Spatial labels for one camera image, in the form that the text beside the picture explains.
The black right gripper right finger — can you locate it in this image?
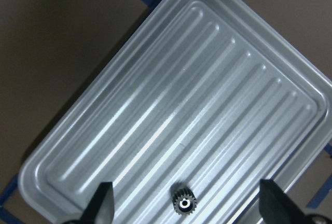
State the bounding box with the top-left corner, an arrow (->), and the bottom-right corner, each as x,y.
259,179 -> 311,223

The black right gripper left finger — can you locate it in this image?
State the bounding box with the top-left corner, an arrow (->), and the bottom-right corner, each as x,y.
78,182 -> 115,223

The black bearing gear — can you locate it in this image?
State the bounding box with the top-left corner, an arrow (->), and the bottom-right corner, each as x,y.
171,183 -> 197,215

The silver ribbed metal tray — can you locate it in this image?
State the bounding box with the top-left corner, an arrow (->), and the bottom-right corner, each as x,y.
19,0 -> 331,223

